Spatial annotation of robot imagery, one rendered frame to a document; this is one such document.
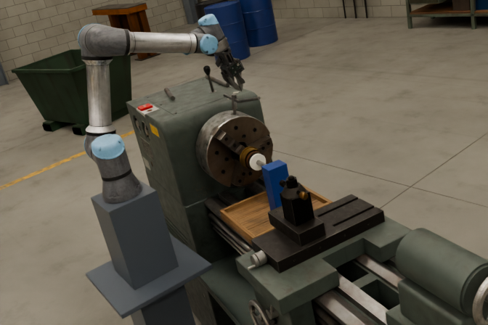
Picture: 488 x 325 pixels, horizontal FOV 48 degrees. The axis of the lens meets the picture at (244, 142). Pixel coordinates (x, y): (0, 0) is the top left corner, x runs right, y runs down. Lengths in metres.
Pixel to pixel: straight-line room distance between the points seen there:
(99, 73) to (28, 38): 10.28
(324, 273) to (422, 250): 0.42
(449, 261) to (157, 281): 1.22
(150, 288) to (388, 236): 0.93
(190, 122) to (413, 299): 1.28
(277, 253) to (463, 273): 0.66
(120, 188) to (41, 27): 10.51
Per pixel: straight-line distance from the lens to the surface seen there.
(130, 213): 2.13
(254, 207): 2.31
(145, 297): 2.20
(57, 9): 12.65
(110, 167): 2.10
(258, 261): 1.85
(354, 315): 1.71
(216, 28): 2.33
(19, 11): 12.39
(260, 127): 2.36
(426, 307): 1.49
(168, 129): 2.38
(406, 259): 1.49
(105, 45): 2.05
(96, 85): 2.19
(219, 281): 2.53
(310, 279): 1.76
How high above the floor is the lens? 1.96
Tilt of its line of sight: 21 degrees down
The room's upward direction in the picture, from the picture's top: 12 degrees counter-clockwise
